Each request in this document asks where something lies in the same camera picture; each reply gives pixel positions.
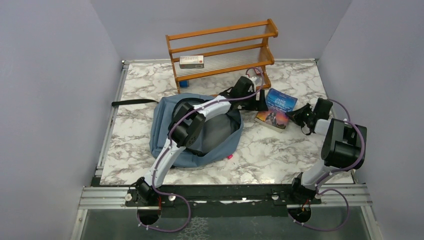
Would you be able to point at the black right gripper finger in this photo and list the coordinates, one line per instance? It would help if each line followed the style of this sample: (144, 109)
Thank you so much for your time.
(297, 116)
(305, 110)

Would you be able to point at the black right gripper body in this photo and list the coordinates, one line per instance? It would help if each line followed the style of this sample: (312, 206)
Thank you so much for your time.
(311, 116)

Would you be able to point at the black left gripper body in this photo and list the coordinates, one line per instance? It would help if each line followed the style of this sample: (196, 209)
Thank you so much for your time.
(243, 99)

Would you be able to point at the blue Jane Eyre book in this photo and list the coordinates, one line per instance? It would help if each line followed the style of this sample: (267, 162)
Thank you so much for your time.
(278, 104)

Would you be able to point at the blue student backpack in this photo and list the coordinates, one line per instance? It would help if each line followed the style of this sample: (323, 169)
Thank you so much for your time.
(218, 138)

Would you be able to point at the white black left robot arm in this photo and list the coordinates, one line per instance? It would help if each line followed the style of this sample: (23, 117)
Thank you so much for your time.
(191, 130)

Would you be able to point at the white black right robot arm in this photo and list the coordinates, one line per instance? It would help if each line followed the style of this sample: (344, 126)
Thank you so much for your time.
(343, 149)

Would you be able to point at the orange wooden shelf rack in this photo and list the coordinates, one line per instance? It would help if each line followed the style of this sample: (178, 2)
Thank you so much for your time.
(225, 49)

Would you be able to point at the white grey box on shelf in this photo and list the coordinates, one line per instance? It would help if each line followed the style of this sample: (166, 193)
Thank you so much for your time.
(191, 62)

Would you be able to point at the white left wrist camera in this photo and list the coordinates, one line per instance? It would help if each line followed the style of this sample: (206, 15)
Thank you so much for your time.
(256, 79)

